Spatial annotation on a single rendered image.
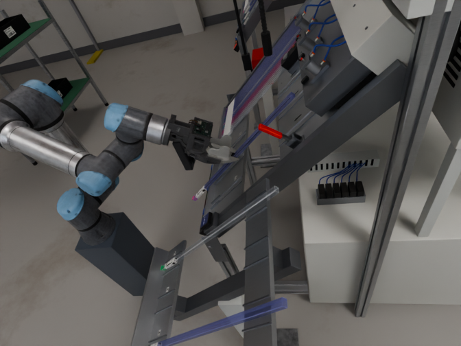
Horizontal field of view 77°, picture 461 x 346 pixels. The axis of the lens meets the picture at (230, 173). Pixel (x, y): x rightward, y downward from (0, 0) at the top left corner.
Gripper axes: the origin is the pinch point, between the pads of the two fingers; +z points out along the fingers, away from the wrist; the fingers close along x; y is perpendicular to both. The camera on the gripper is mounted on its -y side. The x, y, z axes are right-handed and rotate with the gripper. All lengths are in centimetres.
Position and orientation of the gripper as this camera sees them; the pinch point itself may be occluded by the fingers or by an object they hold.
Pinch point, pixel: (234, 157)
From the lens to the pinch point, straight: 83.2
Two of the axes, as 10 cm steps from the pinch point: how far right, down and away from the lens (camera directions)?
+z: 9.5, 2.7, 1.7
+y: 3.0, -6.2, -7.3
